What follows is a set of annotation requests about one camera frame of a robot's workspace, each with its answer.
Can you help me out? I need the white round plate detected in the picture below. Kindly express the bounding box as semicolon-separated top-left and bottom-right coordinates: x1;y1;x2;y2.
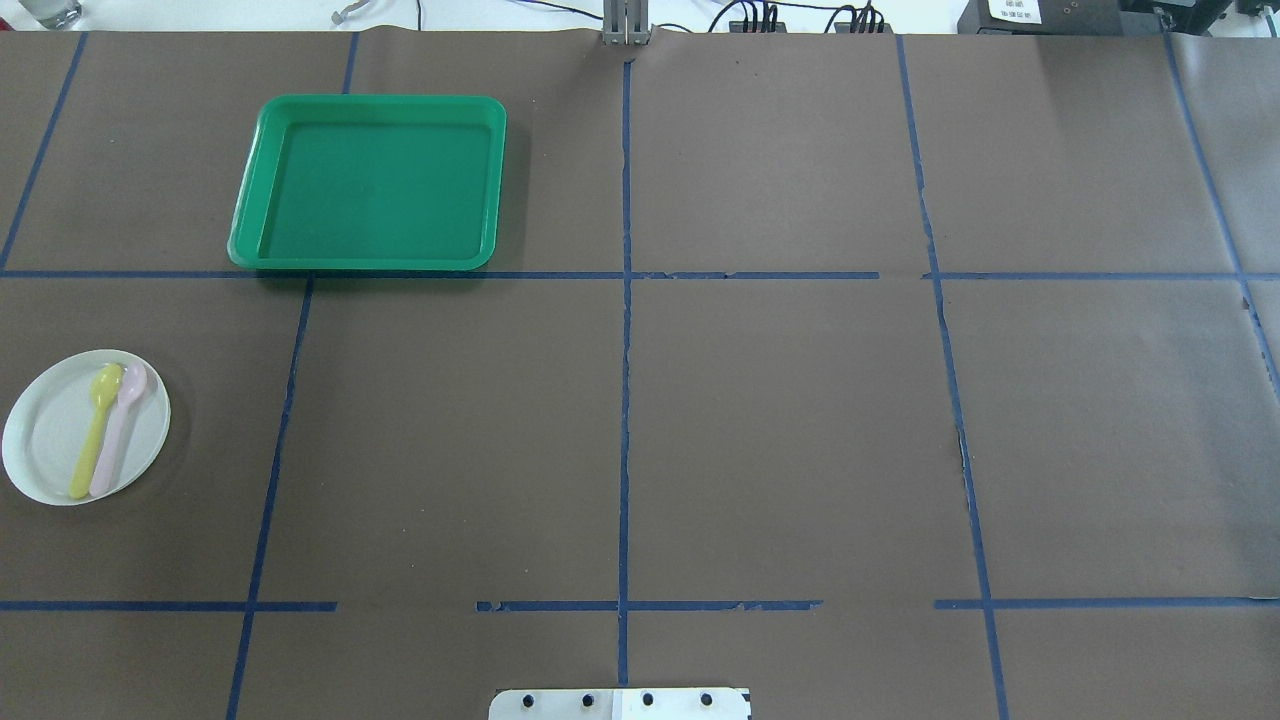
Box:
3;348;172;506

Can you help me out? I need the white camera post base plate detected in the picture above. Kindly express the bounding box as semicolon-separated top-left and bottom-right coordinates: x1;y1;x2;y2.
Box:
488;687;753;719

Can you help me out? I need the yellow plastic spoon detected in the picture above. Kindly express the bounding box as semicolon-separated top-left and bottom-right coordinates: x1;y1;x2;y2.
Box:
68;363;124;500

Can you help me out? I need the grey aluminium frame post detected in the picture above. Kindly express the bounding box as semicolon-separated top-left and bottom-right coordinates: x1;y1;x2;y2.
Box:
602;0;653;47

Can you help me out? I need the pink plastic spoon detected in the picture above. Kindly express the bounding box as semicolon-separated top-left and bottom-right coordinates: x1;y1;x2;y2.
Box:
90;359;148;498

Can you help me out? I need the green plastic tray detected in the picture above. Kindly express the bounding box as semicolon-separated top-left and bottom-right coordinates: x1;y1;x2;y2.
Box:
227;94;508;272

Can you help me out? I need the black box with label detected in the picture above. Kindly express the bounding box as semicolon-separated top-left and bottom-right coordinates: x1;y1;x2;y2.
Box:
956;1;1164;37

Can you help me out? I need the clear water bottle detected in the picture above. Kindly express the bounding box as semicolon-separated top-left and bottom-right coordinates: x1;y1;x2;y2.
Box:
20;0;83;31

